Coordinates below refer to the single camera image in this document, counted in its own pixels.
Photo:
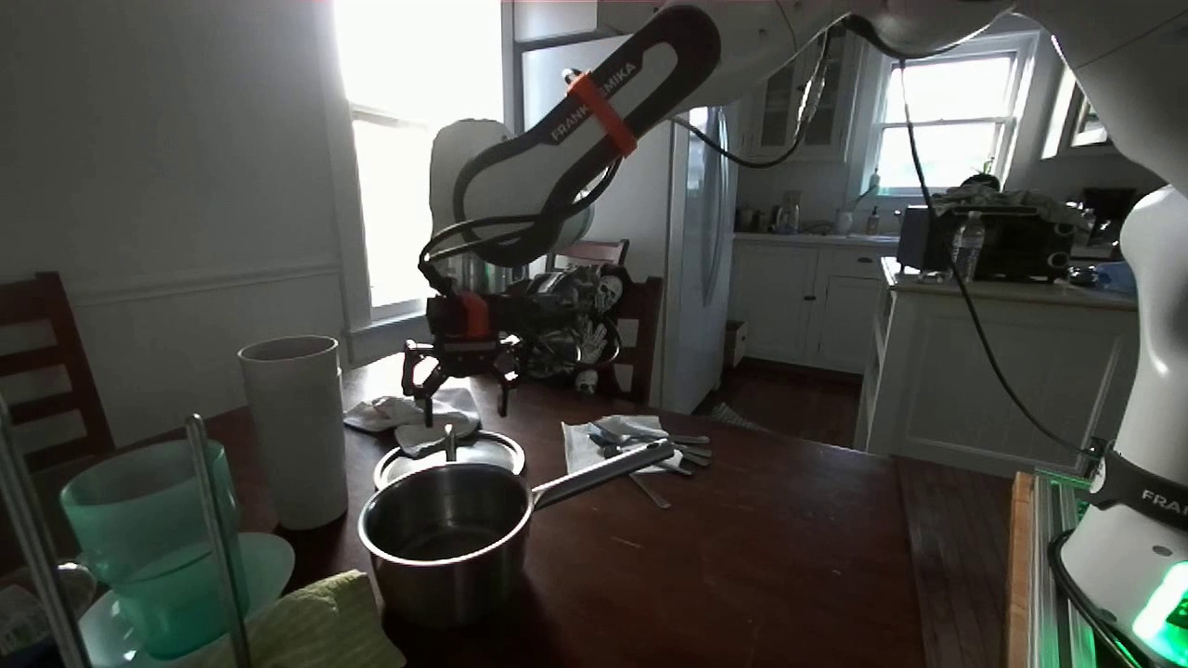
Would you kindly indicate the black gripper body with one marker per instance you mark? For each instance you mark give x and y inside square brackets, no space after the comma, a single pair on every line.
[464,323]

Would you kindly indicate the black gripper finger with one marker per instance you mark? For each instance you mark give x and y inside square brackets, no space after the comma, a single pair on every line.
[419,380]
[508,388]

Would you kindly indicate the silver pot lid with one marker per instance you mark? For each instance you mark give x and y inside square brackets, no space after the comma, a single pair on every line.
[485,453]

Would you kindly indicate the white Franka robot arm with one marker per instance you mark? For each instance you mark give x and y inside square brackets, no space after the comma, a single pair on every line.
[1157,322]

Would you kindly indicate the crumpled white cloth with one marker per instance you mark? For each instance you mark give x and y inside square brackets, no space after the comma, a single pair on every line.
[393,415]

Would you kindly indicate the black jacket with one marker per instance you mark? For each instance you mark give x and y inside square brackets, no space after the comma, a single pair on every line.
[570,317]

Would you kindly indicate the white paper napkin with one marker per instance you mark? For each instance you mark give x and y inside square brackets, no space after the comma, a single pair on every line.
[579,448]

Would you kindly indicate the white cylindrical roll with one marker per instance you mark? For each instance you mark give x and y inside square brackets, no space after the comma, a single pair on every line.
[296,433]

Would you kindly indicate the wooden chair with jacket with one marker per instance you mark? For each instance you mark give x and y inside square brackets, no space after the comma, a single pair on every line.
[644,336]

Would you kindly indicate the large bright window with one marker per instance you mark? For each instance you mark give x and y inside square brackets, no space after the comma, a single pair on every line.
[414,125]

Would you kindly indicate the white refrigerator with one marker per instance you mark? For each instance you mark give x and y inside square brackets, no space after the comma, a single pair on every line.
[691,247]

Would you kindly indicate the teal plate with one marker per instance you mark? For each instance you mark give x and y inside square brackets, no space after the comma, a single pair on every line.
[266,568]

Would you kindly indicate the yellow-green cloth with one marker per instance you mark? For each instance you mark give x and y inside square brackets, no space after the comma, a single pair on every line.
[310,624]

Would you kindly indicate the teal plastic cup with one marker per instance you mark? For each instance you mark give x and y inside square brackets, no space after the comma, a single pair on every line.
[143,505]
[186,605]

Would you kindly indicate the white kitchen cabinet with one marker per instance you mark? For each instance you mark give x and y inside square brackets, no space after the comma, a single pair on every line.
[802,303]

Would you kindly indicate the dark wooden chair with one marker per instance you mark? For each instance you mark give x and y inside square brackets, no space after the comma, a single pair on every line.
[50,374]

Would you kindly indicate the white kitchen island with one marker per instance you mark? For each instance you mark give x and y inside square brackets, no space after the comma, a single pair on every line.
[978,374]

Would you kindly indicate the black countertop appliance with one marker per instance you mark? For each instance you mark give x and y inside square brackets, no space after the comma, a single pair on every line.
[1004,244]

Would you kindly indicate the robot mounting platform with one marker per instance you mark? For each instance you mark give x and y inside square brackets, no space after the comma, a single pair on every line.
[1027,568]

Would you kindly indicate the small kitchen window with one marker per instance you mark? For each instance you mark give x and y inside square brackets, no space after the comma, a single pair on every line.
[1078,118]

